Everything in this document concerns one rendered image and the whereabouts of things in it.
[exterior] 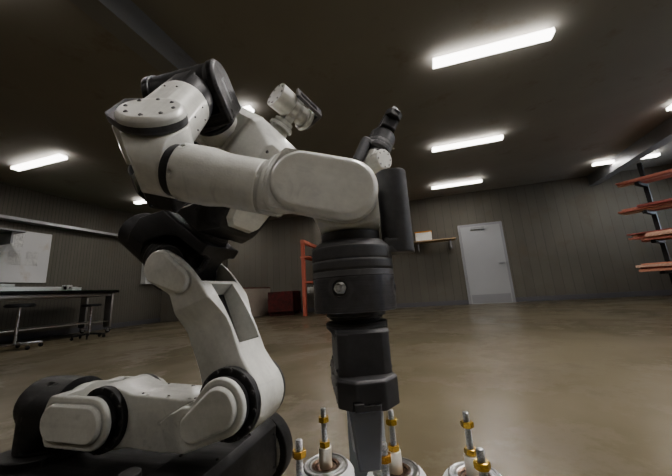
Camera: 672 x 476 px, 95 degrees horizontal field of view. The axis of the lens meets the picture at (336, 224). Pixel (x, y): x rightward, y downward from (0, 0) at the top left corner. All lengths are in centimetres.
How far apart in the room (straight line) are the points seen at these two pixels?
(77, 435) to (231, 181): 78
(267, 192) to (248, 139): 41
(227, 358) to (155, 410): 22
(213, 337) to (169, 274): 18
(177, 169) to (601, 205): 1026
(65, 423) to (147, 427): 19
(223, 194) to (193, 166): 4
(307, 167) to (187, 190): 15
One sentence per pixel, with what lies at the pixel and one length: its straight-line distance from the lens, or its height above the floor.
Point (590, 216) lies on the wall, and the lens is 1024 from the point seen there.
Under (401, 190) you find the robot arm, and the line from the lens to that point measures 35.
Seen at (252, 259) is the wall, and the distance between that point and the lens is 1094.
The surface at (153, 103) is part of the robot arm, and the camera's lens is 47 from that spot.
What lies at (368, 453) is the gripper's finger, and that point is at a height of 39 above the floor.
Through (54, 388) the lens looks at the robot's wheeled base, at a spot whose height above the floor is 34.
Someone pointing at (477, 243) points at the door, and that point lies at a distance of 937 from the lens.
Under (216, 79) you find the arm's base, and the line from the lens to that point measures 67.
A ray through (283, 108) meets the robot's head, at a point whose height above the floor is 99.
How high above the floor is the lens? 54
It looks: 13 degrees up
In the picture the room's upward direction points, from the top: 4 degrees counter-clockwise
